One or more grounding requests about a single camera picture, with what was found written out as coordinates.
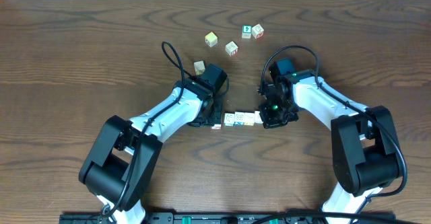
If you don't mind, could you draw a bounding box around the black cable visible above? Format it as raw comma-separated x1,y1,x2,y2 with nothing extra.
100,41,189,224
260,44,408,215

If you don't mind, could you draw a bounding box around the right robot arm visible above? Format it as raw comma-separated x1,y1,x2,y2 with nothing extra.
259,59,406,214

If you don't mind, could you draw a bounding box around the yellow top block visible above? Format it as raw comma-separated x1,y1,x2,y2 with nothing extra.
205,32,218,47

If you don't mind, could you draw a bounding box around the red sided center block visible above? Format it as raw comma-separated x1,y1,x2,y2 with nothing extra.
225,41,238,57

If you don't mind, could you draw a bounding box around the pale yellow block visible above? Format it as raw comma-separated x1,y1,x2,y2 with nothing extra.
244,112,255,126
193,61,205,75

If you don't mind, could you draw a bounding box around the right black cable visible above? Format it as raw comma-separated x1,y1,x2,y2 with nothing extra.
260,44,408,215

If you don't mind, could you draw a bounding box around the left black cable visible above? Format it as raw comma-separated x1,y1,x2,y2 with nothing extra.
100,41,189,224

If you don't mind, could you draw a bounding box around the blue edged block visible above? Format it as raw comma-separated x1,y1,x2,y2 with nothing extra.
254,111,263,124
234,112,245,126

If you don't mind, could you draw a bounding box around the green framed block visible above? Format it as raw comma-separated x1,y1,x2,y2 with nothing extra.
241,25,252,39

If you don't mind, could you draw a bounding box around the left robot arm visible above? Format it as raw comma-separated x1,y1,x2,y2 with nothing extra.
78,77,229,223

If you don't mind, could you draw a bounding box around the red edged block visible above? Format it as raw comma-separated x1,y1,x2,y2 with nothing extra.
211,124,222,130

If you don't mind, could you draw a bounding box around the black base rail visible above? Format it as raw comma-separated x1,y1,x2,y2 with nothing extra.
59,211,398,224

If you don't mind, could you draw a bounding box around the teal edged block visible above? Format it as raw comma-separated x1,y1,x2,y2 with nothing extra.
224,113,235,126

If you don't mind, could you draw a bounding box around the red soccer letter block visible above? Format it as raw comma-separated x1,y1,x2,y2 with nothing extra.
252,24,264,39

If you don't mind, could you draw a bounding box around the blue edged front block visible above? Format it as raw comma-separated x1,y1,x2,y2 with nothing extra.
254,111,263,124

